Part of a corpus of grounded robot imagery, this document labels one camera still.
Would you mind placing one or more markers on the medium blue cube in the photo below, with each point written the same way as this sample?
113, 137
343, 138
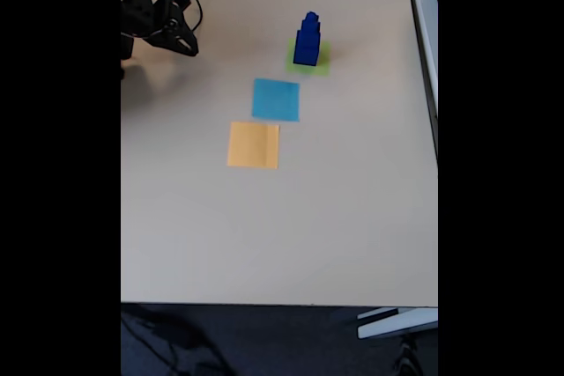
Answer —
308, 40

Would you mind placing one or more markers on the white desk with dark edge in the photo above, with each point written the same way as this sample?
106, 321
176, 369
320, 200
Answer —
425, 19

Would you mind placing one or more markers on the light blue paper square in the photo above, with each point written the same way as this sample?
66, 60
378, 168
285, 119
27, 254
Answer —
275, 101

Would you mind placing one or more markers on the green paper square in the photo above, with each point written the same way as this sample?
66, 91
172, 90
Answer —
324, 63

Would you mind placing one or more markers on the orange paper square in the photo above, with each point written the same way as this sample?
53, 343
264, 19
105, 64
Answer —
253, 147

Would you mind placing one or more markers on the tiny blue cube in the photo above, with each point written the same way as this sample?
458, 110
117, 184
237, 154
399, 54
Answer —
311, 17

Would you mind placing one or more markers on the large blue cube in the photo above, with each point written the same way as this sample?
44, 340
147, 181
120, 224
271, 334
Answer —
305, 55

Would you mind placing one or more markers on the small blue cube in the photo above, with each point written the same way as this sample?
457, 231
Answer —
309, 27

